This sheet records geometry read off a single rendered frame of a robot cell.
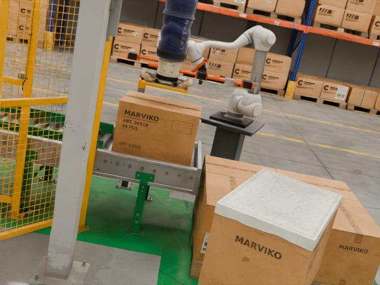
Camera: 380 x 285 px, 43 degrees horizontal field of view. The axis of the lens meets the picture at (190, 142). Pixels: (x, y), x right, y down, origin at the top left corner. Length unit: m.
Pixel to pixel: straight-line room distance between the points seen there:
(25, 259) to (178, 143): 1.30
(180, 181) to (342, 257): 1.22
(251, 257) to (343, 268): 1.55
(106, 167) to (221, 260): 1.73
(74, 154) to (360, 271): 1.99
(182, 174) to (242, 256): 1.62
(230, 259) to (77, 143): 1.15
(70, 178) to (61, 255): 0.50
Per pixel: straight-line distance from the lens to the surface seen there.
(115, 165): 3.53
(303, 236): 1.86
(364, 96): 11.62
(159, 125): 3.55
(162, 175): 3.51
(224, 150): 4.46
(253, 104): 4.20
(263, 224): 1.89
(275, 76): 11.03
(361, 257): 3.43
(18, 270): 3.20
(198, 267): 3.31
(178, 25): 3.54
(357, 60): 12.78
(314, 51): 12.47
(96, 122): 3.36
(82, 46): 2.61
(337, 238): 3.32
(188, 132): 3.54
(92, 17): 2.58
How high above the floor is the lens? 1.78
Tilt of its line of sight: 17 degrees down
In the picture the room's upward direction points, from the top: 12 degrees clockwise
